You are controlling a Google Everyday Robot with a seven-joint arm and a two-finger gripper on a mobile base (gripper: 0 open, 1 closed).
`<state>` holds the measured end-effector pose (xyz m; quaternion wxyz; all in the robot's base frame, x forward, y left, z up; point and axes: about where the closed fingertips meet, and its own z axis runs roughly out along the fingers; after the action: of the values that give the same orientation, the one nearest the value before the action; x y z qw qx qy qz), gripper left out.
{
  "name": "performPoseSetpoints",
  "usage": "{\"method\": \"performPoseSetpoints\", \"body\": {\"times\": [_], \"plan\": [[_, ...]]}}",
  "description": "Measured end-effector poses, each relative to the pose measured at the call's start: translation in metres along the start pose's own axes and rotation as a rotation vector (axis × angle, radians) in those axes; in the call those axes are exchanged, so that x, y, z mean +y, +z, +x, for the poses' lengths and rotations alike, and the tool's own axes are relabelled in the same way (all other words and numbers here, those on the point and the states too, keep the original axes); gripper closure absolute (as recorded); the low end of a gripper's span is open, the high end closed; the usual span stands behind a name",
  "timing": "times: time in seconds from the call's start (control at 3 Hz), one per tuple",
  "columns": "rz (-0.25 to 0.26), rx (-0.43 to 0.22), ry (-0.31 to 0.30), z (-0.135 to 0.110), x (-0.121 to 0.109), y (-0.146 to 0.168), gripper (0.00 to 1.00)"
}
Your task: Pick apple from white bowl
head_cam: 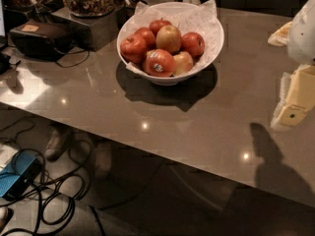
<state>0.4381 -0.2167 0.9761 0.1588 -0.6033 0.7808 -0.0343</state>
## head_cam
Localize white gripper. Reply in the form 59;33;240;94
268;0;315;131

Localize yellow-red apple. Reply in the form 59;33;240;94
156;25;181;54

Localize red apple right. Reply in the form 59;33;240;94
181;31;205;57

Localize white paper bowl liner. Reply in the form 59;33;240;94
123;0;221;78

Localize yellowish apple front right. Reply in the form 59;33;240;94
173;51;194;76

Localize white ceramic bowl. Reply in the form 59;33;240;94
116;1;225;87

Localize red apple with sticker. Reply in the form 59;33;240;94
142;49;175;78

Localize red apple back left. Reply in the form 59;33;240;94
135;27;156;49

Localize dark grey box stand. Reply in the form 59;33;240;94
52;7;126;51

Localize light shoe under table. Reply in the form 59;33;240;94
44;128;71;161

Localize black device with label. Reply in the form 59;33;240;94
10;20;74;61

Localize blue box on floor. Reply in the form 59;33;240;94
0;151;42;200

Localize black cable on table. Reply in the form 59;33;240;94
53;47;92;69

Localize black floor cables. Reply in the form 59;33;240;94
0;116;106;236

